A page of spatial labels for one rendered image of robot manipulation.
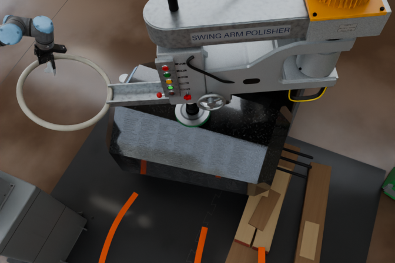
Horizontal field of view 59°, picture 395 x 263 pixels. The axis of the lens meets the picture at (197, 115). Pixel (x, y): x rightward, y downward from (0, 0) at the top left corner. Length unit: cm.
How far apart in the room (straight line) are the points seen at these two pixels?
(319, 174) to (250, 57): 147
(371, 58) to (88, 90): 271
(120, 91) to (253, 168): 90
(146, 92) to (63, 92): 174
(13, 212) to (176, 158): 97
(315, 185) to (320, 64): 132
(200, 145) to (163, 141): 24
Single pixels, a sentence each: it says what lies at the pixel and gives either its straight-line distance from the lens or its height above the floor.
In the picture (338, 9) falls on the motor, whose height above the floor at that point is 174.
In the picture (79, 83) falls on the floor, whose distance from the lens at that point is 364.
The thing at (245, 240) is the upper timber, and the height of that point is 20.
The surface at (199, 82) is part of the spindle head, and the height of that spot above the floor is 134.
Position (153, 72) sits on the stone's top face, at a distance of 241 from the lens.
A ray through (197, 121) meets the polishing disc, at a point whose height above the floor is 90.
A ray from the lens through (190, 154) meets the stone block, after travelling 221.
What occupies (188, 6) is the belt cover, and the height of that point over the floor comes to 172.
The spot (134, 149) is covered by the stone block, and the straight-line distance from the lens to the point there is 236.
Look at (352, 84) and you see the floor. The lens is 349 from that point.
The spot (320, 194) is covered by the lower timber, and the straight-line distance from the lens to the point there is 285.
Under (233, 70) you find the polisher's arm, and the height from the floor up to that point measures 140.
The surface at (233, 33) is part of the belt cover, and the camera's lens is 146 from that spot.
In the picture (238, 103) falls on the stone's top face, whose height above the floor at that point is 85.
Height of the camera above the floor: 274
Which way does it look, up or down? 60 degrees down
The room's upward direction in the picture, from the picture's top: 9 degrees counter-clockwise
